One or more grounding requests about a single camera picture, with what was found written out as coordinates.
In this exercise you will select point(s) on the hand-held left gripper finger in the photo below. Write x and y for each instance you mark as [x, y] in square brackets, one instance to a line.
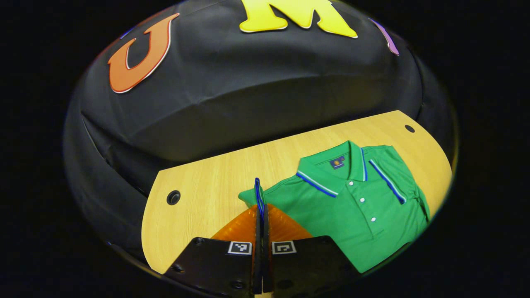
[267, 265]
[258, 265]

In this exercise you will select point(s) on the black table grommet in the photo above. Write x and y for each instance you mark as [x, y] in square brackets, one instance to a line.
[173, 197]
[410, 128]

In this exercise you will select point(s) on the green T-shirt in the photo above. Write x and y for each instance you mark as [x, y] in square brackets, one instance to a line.
[352, 223]

